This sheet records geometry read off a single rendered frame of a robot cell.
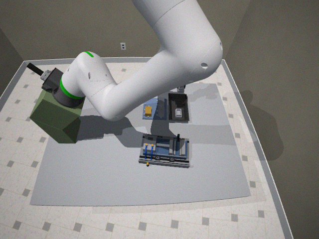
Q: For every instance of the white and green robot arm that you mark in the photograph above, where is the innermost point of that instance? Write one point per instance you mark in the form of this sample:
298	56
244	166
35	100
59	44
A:
190	51

